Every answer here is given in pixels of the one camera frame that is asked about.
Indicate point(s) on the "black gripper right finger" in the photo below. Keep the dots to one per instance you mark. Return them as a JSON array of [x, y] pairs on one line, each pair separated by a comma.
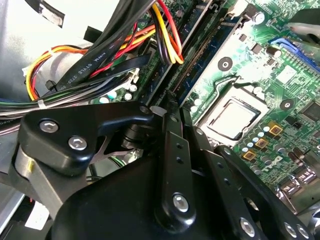
[[225, 180]]

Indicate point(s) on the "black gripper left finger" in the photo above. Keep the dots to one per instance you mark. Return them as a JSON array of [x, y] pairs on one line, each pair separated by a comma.
[[175, 175]]

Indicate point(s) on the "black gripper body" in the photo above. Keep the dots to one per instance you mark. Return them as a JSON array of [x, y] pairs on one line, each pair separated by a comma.
[[112, 205]]

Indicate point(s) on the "blue RAM stick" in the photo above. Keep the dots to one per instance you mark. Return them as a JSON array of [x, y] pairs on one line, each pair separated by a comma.
[[212, 47]]

